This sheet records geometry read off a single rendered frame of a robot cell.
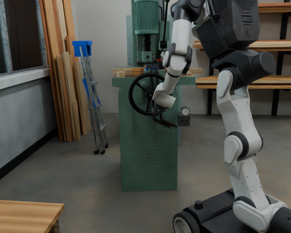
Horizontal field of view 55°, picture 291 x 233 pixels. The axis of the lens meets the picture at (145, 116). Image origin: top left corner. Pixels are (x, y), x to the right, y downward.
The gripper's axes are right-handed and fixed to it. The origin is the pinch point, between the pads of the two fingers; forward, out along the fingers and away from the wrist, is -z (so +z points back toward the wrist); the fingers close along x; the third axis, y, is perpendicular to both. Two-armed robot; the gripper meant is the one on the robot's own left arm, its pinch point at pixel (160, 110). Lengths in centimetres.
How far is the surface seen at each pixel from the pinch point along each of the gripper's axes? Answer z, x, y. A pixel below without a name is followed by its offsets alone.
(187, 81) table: -14.4, 33.2, 8.0
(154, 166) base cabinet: -47, -19, -25
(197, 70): -25, 49, 12
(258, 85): -180, 175, -20
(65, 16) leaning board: -145, 14, 197
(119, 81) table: -14.0, -6.3, 36.5
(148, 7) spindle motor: 4, 38, 63
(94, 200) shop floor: -49, -70, -18
